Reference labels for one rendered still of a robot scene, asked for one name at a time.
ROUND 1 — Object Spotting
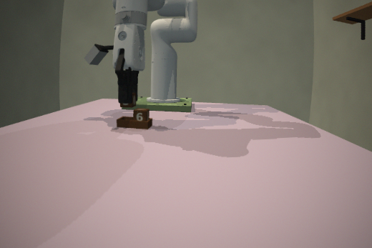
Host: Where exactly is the brown wooden number cube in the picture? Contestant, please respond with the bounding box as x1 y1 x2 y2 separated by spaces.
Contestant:
120 93 136 107
133 108 150 121

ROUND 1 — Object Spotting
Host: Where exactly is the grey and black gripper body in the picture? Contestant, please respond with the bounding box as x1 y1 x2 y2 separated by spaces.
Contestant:
113 23 147 71

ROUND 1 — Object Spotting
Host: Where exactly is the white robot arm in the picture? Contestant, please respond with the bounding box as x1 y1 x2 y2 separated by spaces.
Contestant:
84 0 197 103

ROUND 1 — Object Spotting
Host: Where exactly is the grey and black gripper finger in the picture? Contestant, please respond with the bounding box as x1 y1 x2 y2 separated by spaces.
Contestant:
115 49 132 104
131 71 139 101

